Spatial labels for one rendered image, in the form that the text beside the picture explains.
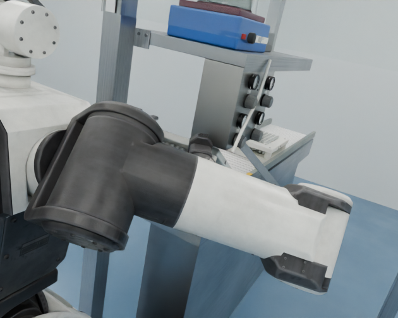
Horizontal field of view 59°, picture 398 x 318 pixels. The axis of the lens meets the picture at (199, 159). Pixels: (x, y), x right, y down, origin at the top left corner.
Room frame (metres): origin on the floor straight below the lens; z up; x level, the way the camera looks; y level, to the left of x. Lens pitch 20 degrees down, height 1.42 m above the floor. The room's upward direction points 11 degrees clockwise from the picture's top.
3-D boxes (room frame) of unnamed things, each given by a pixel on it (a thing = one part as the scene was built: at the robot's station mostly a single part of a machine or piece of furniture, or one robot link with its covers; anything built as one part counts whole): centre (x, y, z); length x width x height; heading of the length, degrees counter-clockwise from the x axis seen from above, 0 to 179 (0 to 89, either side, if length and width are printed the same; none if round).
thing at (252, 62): (1.17, -0.03, 1.36); 0.62 x 0.38 x 0.04; 153
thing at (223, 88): (0.93, -0.06, 1.25); 0.22 x 0.11 x 0.20; 153
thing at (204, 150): (0.75, 0.00, 1.12); 0.12 x 0.10 x 0.13; 6
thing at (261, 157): (1.53, -0.23, 0.95); 0.24 x 0.24 x 0.02; 64
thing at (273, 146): (1.53, -0.23, 1.00); 0.25 x 0.24 x 0.02; 64
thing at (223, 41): (0.99, 0.00, 1.42); 0.21 x 0.20 x 0.09; 63
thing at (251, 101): (0.86, -0.10, 1.27); 0.03 x 0.03 x 0.04; 63
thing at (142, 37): (0.94, 0.20, 1.36); 0.05 x 0.01 x 0.04; 63
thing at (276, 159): (1.44, -0.33, 0.96); 1.32 x 0.02 x 0.03; 153
